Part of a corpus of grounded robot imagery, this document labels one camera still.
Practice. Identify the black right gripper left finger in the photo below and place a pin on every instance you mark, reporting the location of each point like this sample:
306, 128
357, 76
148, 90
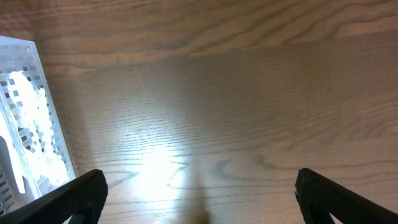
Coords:
79, 201

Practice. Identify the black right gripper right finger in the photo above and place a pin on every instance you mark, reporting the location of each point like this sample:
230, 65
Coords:
321, 200

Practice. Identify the clear perforated plastic basket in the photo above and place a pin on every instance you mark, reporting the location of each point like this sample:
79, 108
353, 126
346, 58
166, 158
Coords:
34, 155

